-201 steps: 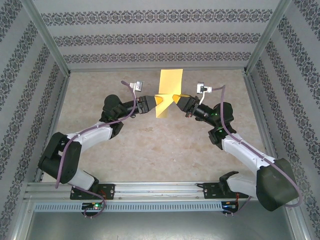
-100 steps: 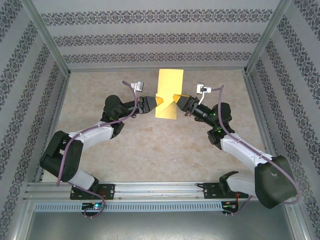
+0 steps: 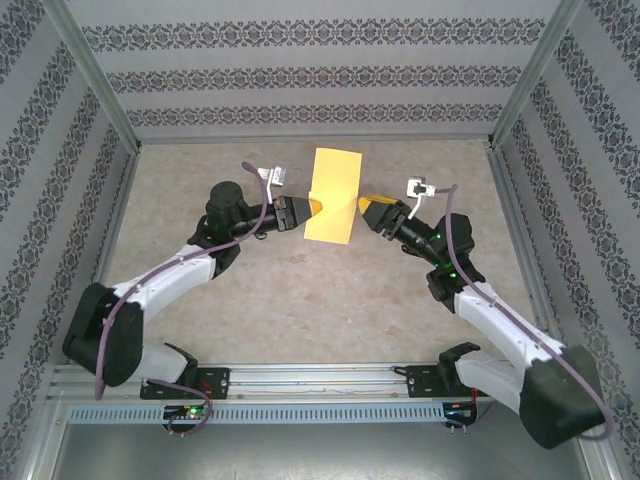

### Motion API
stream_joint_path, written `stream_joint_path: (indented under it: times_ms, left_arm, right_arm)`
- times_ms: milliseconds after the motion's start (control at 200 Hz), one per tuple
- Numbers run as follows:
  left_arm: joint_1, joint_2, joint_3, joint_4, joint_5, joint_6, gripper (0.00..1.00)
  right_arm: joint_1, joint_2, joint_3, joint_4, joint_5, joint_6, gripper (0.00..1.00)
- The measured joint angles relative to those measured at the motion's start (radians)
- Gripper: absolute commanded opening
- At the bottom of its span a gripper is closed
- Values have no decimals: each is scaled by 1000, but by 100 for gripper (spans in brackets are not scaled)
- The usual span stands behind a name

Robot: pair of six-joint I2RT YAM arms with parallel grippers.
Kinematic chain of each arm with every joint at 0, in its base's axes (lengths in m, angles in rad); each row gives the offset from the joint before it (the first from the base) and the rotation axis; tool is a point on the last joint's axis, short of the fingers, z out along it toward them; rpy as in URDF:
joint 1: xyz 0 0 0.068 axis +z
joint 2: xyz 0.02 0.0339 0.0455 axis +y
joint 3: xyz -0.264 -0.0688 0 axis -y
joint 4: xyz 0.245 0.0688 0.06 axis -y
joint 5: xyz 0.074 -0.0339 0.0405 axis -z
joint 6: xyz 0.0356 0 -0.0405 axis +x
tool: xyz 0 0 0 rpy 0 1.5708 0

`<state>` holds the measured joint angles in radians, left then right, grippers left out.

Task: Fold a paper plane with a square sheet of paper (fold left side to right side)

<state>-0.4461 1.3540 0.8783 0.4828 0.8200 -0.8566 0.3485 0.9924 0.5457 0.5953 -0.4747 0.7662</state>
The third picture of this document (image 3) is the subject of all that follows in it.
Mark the aluminium frame bar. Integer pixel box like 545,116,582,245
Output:
27,394,69,480
582,439,621,480

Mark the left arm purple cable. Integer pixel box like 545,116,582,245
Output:
93,162,274,439

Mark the yellow cloth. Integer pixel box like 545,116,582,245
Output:
302,146,365,247

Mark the grey sheet metal panel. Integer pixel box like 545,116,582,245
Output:
49,422,611,480

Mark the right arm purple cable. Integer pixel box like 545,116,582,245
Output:
433,183,615,441

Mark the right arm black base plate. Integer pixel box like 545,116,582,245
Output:
407,364,494,400

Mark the aluminium frame beam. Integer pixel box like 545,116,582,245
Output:
137,133,494,146

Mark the slotted grey cable duct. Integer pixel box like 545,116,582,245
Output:
67,402,481,425

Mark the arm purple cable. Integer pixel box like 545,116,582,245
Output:
433,183,615,441
93,162,274,439

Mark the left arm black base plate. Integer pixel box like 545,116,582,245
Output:
139,366,232,401

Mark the aluminium side rail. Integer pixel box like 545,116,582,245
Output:
487,144,571,361
69,147,144,365

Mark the aluminium frame post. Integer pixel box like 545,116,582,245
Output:
39,0,146,154
487,0,587,151

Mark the aluminium mounting rail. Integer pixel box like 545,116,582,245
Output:
47,362,594,401

